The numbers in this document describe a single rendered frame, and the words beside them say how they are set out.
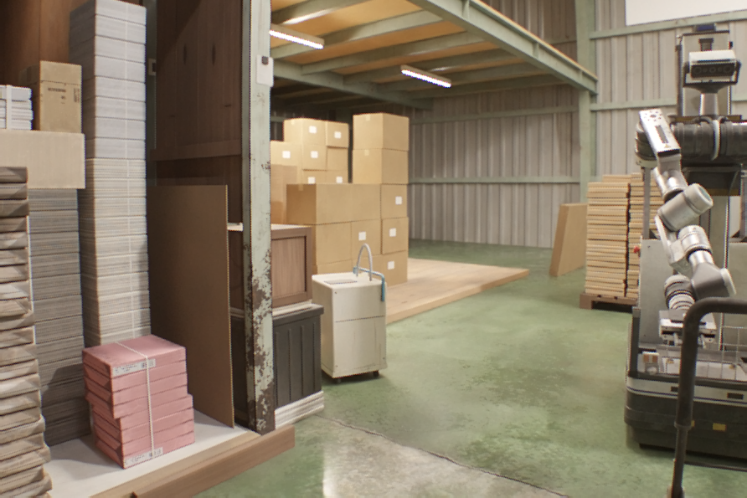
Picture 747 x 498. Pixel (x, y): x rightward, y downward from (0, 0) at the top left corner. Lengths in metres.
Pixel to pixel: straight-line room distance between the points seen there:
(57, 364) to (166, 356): 0.44
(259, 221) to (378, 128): 3.19
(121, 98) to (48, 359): 1.02
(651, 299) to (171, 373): 2.13
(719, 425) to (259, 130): 2.08
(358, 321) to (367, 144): 2.68
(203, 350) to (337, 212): 2.52
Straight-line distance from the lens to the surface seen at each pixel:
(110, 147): 2.21
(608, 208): 4.72
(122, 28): 2.31
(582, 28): 9.21
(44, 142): 2.12
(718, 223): 2.55
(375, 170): 5.07
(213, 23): 2.41
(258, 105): 2.06
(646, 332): 2.78
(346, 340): 2.79
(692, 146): 2.23
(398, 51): 6.85
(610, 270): 4.76
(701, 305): 1.52
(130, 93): 2.27
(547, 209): 9.57
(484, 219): 10.06
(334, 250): 4.52
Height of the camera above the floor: 1.04
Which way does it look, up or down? 3 degrees down
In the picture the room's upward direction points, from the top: straight up
